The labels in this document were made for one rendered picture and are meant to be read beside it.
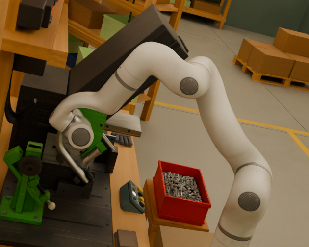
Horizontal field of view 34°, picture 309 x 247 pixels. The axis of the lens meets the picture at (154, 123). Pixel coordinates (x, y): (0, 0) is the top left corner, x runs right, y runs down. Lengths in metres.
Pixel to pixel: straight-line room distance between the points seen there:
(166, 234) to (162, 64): 0.70
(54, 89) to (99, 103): 0.47
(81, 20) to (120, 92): 3.61
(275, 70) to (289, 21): 4.25
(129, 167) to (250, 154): 0.84
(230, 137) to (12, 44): 0.70
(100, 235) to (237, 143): 0.62
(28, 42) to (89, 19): 3.53
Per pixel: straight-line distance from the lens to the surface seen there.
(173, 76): 1.45
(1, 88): 1.70
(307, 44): 8.64
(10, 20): 1.62
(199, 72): 1.44
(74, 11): 5.24
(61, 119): 1.67
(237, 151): 1.57
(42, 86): 2.05
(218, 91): 1.56
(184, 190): 2.32
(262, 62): 7.84
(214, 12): 10.94
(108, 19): 4.83
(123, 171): 2.28
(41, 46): 1.54
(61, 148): 1.98
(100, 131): 2.00
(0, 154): 2.24
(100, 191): 2.09
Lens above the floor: 2.01
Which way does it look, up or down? 23 degrees down
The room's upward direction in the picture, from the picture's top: 17 degrees clockwise
